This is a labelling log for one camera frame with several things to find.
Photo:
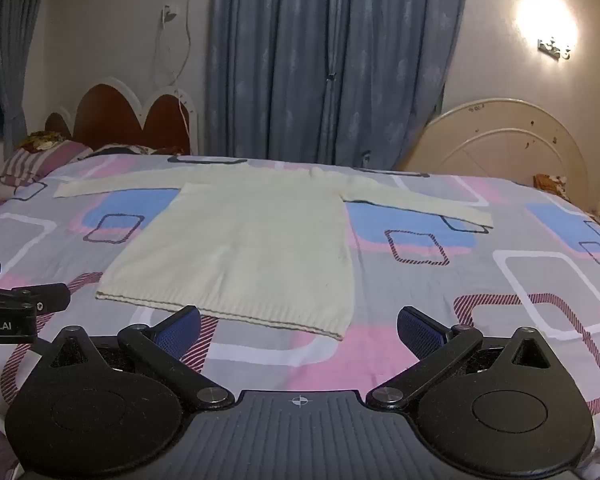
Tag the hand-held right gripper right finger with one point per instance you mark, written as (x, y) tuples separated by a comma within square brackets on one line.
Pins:
[(420, 332)]

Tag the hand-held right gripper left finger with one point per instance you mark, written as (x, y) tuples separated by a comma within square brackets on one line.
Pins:
[(180, 332)]

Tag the cream knitted sweater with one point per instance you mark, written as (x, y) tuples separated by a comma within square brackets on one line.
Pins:
[(250, 250)]

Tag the patterned pink grey bedsheet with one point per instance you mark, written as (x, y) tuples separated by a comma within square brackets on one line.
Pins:
[(405, 290)]

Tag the pink striped pillow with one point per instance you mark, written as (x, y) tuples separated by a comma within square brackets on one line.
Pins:
[(40, 162)]

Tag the brown yellow patterned cloth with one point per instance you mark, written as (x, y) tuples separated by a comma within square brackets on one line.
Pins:
[(45, 140)]

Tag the dark floral pillow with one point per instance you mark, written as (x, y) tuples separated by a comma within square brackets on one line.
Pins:
[(125, 150)]

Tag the brown scalloped headboard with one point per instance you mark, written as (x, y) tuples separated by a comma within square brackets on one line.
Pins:
[(110, 115)]

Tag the orange patterned pillow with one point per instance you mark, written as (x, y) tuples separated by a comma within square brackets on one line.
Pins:
[(550, 182)]

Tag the narrow blue-grey curtain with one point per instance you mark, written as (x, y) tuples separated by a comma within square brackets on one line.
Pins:
[(10, 60)]

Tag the cream round headboard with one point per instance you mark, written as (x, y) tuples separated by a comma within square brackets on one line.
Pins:
[(505, 130)]

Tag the wide blue-grey curtain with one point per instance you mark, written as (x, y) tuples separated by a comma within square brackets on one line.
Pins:
[(300, 60)]

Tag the white wall charger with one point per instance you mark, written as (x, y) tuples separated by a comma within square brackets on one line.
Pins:
[(170, 12)]

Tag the glowing wall lamp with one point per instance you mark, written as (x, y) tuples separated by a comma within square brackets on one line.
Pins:
[(547, 15)]

